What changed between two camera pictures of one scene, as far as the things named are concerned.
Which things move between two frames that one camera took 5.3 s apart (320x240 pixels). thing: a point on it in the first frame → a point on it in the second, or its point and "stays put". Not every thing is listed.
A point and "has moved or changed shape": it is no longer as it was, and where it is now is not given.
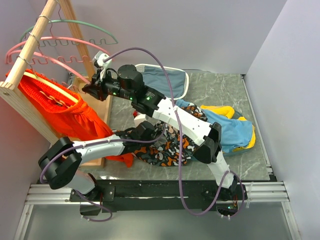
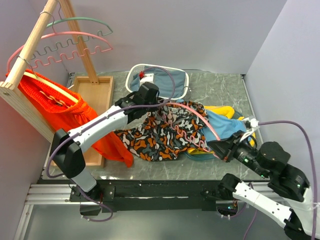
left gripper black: x=146 y=144 → x=155 y=100
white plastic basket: x=154 y=78 stays put
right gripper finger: x=94 y=89 → x=221 y=147
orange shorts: x=65 y=111 stays put
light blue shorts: x=234 y=133 stays put
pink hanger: x=51 y=58 has moved or changed shape
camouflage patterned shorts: x=157 y=148 has moved or changed shape
